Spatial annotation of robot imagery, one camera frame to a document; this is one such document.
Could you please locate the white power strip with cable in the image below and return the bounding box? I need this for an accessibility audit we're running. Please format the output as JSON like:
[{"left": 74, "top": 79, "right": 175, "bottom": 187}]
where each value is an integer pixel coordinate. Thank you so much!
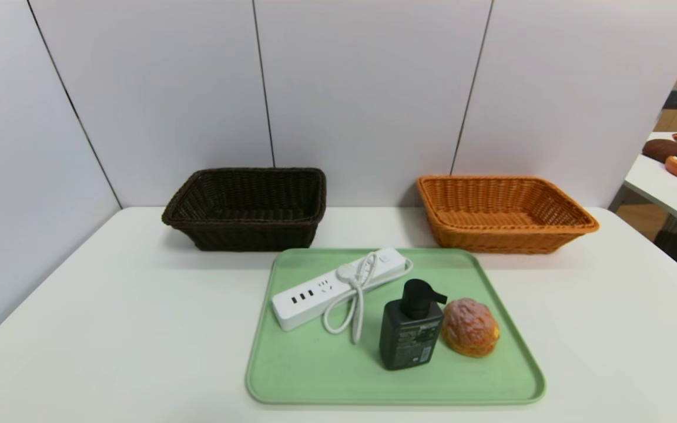
[{"left": 272, "top": 247, "right": 414, "bottom": 345}]

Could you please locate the black pump bottle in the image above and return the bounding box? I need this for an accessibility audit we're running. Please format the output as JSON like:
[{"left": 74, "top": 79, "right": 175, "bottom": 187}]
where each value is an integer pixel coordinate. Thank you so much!
[{"left": 379, "top": 278, "right": 448, "bottom": 371}]

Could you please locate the brown cream puff bread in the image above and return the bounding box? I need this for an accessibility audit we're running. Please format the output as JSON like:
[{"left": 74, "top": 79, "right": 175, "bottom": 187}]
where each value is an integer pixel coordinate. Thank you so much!
[{"left": 441, "top": 298, "right": 500, "bottom": 358}]

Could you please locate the dark brown wicker basket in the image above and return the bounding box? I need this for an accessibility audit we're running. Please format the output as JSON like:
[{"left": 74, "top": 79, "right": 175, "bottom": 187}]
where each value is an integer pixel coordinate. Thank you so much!
[{"left": 161, "top": 167, "right": 327, "bottom": 252}]

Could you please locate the orange wicker basket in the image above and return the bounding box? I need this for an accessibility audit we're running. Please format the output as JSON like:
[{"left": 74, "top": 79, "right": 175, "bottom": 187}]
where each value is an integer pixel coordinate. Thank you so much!
[{"left": 415, "top": 174, "right": 600, "bottom": 254}]

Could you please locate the light green plastic tray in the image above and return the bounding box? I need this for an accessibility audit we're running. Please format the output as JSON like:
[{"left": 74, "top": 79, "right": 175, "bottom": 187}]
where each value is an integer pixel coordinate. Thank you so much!
[{"left": 245, "top": 247, "right": 547, "bottom": 406}]

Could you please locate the white side table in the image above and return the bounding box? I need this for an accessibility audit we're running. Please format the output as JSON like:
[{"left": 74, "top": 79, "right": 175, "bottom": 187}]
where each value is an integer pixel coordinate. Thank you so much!
[{"left": 624, "top": 132, "right": 677, "bottom": 231}]

